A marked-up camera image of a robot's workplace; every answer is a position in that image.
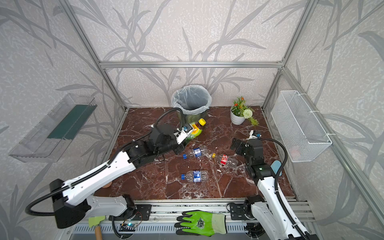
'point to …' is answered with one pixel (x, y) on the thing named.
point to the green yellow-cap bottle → (197, 129)
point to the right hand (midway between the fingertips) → (240, 137)
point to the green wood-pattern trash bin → (188, 119)
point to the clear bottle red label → (225, 159)
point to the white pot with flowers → (239, 112)
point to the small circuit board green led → (128, 227)
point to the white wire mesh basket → (303, 137)
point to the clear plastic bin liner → (192, 99)
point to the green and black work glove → (201, 223)
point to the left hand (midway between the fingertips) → (189, 132)
